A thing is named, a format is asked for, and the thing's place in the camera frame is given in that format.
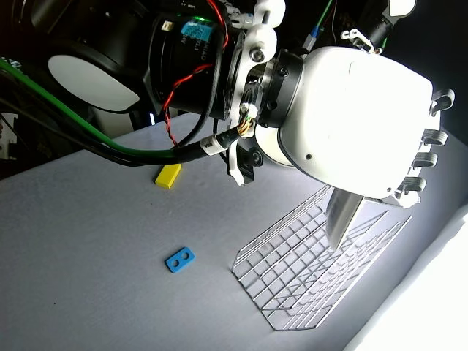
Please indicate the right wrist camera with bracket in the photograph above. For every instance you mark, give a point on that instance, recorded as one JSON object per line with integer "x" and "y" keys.
{"x": 261, "y": 40}

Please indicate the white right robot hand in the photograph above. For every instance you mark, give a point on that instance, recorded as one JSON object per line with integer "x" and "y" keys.
{"x": 347, "y": 120}

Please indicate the grey adapter box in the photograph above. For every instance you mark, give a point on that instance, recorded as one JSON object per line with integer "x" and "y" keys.
{"x": 309, "y": 42}

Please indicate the yellow rectangular block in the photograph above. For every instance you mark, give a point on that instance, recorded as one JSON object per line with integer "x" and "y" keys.
{"x": 168, "y": 176}

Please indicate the white robot column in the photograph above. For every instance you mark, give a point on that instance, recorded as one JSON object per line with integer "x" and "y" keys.
{"x": 109, "y": 124}

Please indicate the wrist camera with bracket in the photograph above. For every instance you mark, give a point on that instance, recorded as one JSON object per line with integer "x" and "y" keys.
{"x": 356, "y": 36}
{"x": 261, "y": 40}

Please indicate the blue block with two holes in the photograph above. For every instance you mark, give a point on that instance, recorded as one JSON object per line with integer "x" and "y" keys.
{"x": 180, "y": 260}

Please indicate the white plate with black rim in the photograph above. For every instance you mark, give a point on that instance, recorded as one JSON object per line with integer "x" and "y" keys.
{"x": 342, "y": 215}

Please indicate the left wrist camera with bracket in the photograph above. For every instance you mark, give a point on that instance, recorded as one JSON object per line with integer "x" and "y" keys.
{"x": 356, "y": 36}

